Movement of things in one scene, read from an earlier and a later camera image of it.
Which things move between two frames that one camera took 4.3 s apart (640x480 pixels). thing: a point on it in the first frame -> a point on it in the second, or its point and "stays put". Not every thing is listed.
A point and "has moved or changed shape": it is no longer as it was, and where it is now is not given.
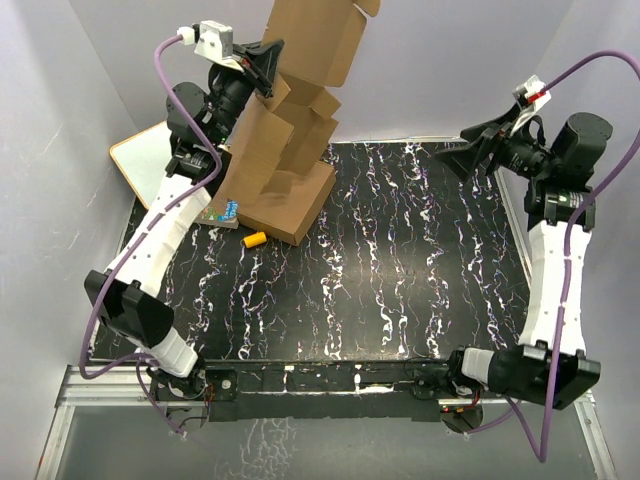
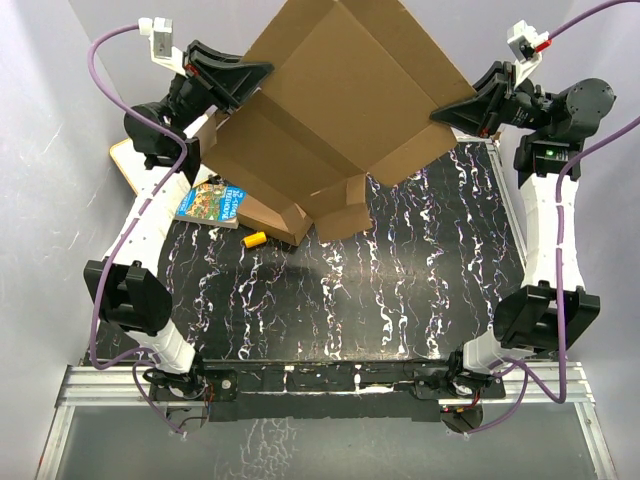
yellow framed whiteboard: x=144 y=158 stays put
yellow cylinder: x=255 y=239 stays put
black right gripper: x=465 y=160 -> x=483 y=115
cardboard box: x=324 y=43 has moved or changed shape
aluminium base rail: x=133 y=387 stays put
